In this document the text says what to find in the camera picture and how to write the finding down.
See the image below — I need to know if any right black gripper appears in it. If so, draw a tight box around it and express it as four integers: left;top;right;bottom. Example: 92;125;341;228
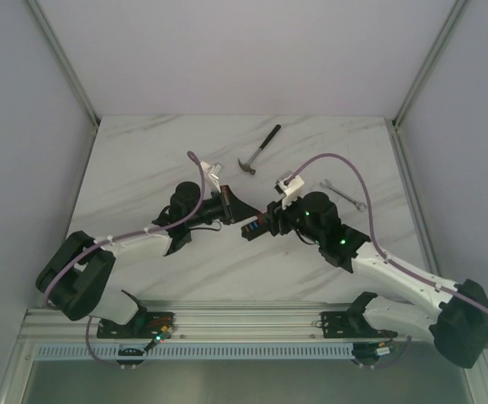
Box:
259;190;324;246

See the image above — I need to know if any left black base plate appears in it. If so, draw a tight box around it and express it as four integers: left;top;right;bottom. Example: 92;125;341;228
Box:
97;311;175;339

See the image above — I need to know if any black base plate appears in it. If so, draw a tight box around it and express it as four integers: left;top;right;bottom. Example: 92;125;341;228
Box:
319;311;398;338
97;311;175;339

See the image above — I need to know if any claw hammer black handle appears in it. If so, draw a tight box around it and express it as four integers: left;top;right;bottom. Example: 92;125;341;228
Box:
238;125;281;175

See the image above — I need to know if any right aluminium frame post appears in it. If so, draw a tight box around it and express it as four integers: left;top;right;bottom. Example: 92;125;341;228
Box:
392;0;471;130

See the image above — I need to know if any black fuse box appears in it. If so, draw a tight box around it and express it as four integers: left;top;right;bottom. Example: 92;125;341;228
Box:
241;216;270;242

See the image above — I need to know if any left aluminium frame post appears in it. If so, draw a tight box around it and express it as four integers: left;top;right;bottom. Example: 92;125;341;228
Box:
24;0;101;129

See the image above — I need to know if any white slotted cable duct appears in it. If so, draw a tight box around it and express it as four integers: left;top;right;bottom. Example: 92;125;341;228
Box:
33;343;396;362

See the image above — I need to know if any aluminium frame post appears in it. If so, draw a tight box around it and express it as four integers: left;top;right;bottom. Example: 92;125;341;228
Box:
24;0;101;129
392;0;471;130

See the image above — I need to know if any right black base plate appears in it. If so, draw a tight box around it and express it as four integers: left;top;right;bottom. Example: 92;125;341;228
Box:
319;311;398;338

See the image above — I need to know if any silver open-end wrench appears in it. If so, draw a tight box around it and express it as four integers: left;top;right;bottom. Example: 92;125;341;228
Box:
320;179;368;212

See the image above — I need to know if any aluminium rail base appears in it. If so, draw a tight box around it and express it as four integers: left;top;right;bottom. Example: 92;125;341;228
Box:
18;299;434;343

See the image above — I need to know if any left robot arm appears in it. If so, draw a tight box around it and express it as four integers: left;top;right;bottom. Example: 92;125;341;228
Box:
35;182;259;338

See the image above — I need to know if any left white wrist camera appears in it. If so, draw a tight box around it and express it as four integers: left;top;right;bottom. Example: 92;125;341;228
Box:
200;161;223;192

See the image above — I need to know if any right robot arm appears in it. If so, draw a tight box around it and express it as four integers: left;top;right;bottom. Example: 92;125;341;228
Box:
242;192;488;369

